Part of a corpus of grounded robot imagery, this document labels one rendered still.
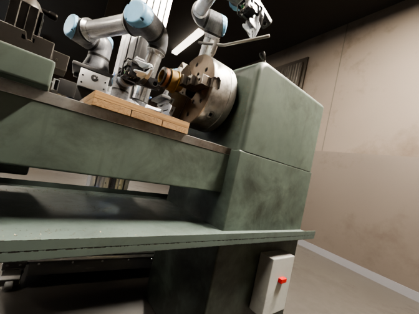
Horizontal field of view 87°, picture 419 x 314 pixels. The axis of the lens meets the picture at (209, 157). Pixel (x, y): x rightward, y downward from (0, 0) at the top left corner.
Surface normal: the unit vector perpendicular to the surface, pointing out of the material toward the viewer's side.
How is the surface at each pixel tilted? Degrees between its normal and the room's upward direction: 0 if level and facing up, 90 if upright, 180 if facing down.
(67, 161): 90
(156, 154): 90
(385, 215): 90
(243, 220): 90
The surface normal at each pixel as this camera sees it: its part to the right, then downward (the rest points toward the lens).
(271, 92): 0.61, 0.11
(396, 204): -0.82, -0.21
